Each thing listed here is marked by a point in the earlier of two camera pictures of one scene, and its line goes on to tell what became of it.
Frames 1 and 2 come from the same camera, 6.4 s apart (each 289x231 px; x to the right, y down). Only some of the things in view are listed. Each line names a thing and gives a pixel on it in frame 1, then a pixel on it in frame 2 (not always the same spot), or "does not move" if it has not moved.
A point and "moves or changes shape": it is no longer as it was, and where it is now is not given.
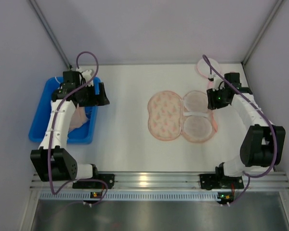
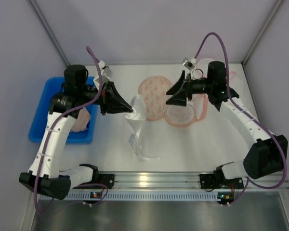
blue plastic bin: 86,134 does not move
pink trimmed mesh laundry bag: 203,69 does not move
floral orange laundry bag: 172,116 moves or changes shape
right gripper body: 211,100 to 188,87
